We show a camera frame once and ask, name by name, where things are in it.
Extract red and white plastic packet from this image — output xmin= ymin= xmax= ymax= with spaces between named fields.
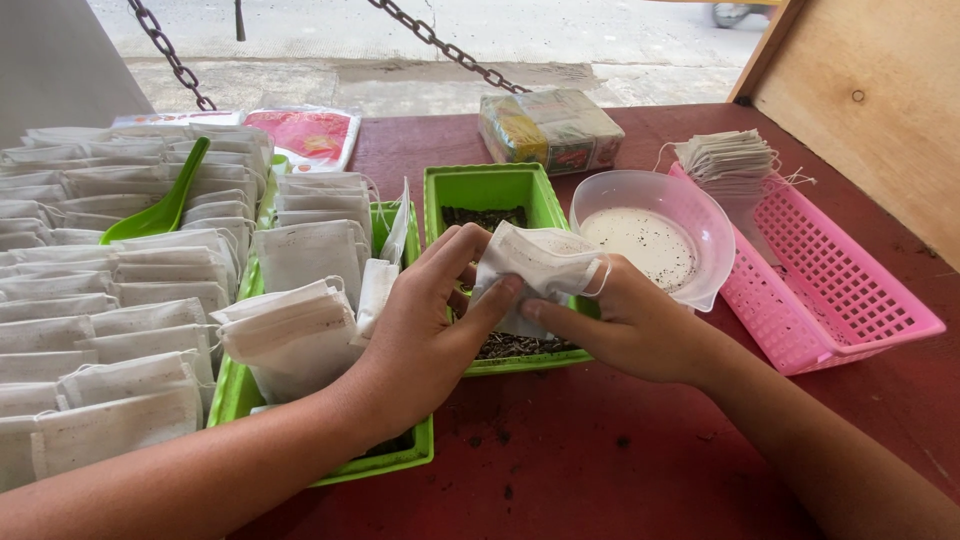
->
xmin=243 ymin=105 xmax=363 ymax=175

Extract large green plastic tray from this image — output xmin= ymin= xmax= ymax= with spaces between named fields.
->
xmin=206 ymin=153 xmax=436 ymax=489

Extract clear plastic bowl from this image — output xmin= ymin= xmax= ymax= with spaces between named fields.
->
xmin=568 ymin=169 xmax=738 ymax=314

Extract pink plastic basket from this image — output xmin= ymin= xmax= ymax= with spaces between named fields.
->
xmin=667 ymin=161 xmax=948 ymax=377

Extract dark metal chain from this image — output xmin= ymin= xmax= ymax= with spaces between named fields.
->
xmin=366 ymin=0 xmax=532 ymax=96
xmin=126 ymin=0 xmax=219 ymax=114

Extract plastic-wrapped pack of tea boxes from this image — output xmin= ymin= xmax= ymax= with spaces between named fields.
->
xmin=477 ymin=88 xmax=627 ymax=177

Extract green plastic scoop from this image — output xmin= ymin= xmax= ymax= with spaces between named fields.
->
xmin=99 ymin=136 xmax=212 ymax=246

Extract rows of filled white pouches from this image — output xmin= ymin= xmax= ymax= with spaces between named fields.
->
xmin=0 ymin=123 xmax=414 ymax=495

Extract loose dark tea leaves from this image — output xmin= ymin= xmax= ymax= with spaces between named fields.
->
xmin=441 ymin=204 xmax=582 ymax=361

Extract stack of empty white pouches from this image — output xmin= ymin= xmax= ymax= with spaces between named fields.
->
xmin=654 ymin=129 xmax=819 ymax=226

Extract wooden board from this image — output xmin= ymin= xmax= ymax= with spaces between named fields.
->
xmin=726 ymin=0 xmax=960 ymax=273

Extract vehicle wheel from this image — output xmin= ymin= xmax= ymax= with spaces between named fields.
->
xmin=708 ymin=0 xmax=774 ymax=30

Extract person's right hand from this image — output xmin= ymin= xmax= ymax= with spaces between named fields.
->
xmin=519 ymin=253 xmax=726 ymax=387

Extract person's left hand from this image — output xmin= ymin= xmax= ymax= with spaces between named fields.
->
xmin=337 ymin=222 xmax=525 ymax=453

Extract white drawstring filter pouch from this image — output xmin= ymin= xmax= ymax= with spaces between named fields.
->
xmin=468 ymin=219 xmax=612 ymax=340

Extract small green plastic tray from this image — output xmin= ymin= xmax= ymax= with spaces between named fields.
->
xmin=422 ymin=162 xmax=601 ymax=378

